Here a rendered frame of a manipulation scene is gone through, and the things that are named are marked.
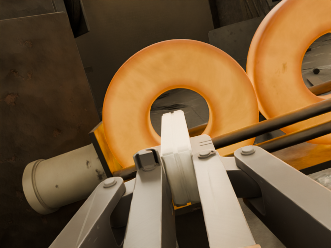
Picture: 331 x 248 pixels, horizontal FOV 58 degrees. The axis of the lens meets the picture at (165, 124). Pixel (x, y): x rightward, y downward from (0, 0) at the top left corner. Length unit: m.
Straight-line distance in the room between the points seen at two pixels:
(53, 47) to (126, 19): 6.95
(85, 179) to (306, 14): 0.26
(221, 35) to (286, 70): 2.40
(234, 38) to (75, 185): 2.42
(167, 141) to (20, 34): 0.37
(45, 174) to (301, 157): 0.26
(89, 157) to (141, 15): 7.37
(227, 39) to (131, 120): 2.41
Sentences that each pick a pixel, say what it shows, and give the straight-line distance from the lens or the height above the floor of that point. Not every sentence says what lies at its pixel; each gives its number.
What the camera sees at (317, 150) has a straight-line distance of 0.34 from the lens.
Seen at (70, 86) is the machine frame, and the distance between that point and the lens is 0.49.
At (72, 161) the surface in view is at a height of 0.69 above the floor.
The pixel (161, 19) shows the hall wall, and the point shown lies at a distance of 7.92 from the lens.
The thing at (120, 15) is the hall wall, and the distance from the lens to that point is 7.39.
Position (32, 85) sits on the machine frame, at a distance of 0.48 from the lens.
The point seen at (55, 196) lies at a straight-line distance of 0.33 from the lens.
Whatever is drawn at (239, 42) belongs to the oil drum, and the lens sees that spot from 2.65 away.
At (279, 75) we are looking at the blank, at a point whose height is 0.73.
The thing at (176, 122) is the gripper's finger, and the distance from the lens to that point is 0.18.
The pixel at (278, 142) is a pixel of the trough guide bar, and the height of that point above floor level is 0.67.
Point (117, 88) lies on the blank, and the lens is 0.29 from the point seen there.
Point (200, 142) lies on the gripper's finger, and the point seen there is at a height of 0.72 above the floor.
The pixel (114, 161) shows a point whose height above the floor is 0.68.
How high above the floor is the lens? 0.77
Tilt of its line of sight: 13 degrees down
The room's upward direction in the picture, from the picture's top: 14 degrees counter-clockwise
